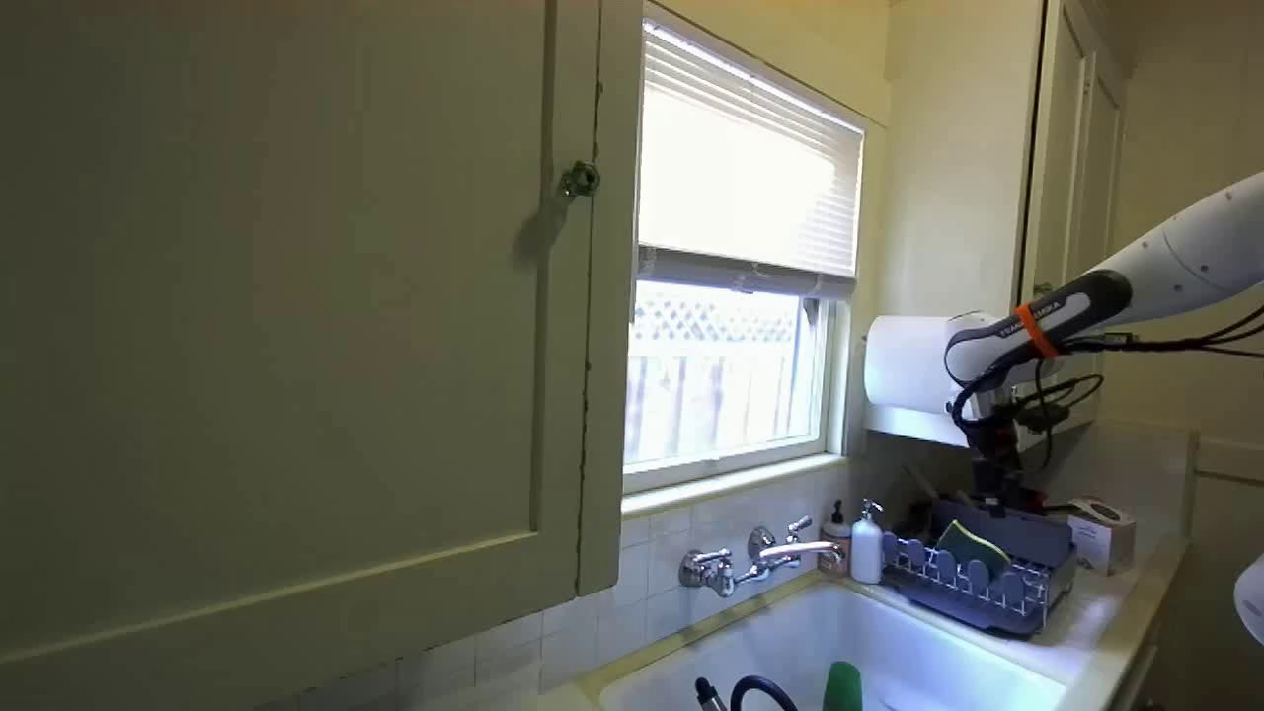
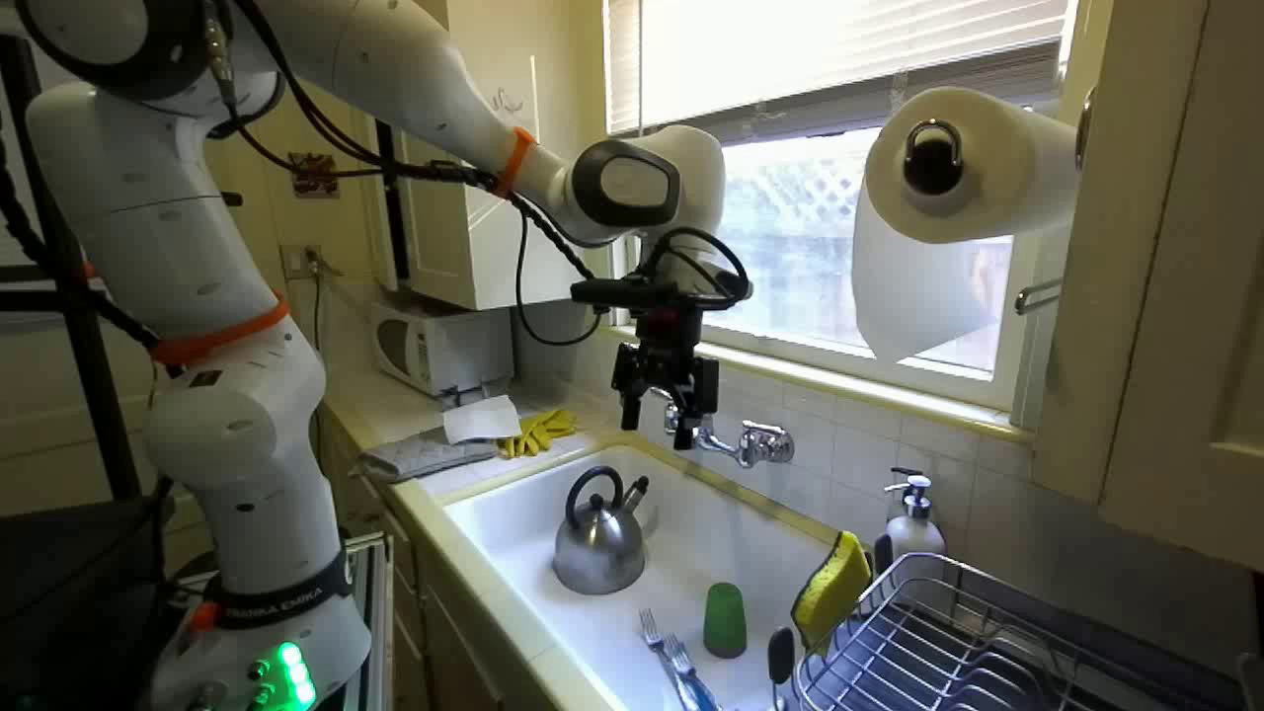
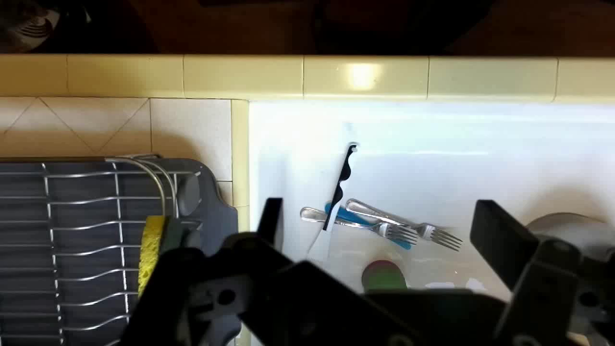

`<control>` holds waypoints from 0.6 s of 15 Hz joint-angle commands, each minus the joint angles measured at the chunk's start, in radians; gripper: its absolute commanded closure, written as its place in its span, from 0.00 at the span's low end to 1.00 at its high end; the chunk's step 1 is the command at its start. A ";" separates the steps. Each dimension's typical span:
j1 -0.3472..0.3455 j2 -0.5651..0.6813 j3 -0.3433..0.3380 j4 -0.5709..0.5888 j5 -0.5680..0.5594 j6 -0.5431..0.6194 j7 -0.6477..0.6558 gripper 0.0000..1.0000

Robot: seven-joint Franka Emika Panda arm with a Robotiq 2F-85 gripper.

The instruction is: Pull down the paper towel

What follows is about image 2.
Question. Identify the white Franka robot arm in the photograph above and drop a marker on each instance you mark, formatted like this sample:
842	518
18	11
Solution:
200	262

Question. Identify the white countertop appliance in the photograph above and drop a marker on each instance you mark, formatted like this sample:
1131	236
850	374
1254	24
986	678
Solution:
439	349

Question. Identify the black metal stand frame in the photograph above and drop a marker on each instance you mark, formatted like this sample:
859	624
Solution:
81	329

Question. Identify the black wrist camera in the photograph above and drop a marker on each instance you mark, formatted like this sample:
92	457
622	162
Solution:
657	293

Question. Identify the white window blind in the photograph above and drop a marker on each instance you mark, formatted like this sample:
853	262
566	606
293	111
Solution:
842	45

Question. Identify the green plastic cup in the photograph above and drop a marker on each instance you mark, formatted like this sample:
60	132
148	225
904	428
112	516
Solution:
723	622

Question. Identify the grey cloth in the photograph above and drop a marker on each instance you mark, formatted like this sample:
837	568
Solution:
421	457

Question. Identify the yellow green sponge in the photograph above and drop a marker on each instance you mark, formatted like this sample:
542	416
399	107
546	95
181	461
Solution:
831	594

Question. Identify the black dish brush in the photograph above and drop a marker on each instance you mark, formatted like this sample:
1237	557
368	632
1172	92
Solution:
778	659

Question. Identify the metal paper towel holder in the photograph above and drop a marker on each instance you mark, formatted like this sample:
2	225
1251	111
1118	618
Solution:
932	157

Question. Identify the white folded cloth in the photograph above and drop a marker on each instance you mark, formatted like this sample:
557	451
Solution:
478	420

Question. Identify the white sink basin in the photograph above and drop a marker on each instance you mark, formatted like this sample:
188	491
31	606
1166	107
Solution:
712	526

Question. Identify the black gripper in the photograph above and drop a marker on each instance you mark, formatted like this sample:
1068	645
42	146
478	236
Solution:
670	358

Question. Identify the yellow rubber gloves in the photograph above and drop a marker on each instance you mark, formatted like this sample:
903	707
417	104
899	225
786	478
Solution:
537	431

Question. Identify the wall power outlet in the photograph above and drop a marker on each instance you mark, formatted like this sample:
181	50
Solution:
300	262

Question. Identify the white paper towel roll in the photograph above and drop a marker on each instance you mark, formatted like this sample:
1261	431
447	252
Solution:
923	252

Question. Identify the window with white frame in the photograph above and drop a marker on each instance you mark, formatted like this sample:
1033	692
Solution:
803	252

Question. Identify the white wall mounted box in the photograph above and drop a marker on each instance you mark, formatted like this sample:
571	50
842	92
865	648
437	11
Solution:
454	241

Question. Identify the chrome wall faucet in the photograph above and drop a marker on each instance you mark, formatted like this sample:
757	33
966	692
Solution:
752	440

